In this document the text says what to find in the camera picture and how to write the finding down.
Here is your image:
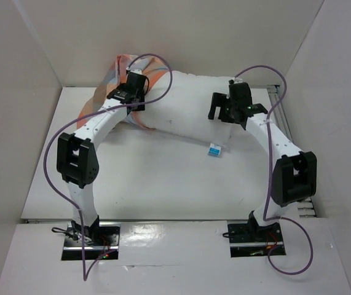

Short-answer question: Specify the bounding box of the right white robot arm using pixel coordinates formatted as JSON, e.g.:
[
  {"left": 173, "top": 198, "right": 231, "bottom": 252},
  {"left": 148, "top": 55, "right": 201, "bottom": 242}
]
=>
[{"left": 208, "top": 79, "right": 317, "bottom": 241}]

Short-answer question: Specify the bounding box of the checkered orange blue pillowcase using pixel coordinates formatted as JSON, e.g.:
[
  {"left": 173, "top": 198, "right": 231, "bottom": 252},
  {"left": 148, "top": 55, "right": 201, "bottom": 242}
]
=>
[{"left": 79, "top": 54, "right": 168, "bottom": 117}]

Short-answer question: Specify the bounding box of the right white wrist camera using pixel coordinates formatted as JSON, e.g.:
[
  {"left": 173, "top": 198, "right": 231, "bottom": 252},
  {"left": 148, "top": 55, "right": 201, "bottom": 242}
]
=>
[{"left": 229, "top": 77, "right": 244, "bottom": 85}]

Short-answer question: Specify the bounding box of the blue white pillow tag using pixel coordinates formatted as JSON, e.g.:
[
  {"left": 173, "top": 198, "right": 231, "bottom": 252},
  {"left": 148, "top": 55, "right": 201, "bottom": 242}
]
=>
[{"left": 207, "top": 143, "right": 222, "bottom": 157}]

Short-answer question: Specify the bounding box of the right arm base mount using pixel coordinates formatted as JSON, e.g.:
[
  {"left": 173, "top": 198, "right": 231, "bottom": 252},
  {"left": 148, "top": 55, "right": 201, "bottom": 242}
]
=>
[{"left": 222, "top": 221, "right": 286, "bottom": 258}]

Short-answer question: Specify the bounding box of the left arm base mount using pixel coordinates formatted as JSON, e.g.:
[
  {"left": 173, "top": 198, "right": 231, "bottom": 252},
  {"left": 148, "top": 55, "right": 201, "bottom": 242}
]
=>
[{"left": 51, "top": 222, "right": 120, "bottom": 261}]

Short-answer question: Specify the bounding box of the aluminium table frame rail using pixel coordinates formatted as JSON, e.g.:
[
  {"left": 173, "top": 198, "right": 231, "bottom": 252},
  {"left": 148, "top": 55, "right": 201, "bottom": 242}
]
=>
[{"left": 267, "top": 85, "right": 317, "bottom": 218}]

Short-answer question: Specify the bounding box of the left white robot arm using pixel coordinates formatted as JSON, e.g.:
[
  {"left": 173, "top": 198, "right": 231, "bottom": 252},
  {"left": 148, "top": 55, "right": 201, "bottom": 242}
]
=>
[{"left": 57, "top": 69, "right": 148, "bottom": 245}]

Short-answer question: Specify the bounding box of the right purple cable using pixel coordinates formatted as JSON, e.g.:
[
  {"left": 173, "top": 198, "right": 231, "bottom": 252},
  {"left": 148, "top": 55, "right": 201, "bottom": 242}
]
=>
[{"left": 233, "top": 65, "right": 314, "bottom": 274}]

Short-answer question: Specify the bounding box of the white pillow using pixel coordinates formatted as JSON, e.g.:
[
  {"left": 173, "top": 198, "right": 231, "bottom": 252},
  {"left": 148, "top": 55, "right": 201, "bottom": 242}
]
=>
[{"left": 125, "top": 71, "right": 232, "bottom": 148}]

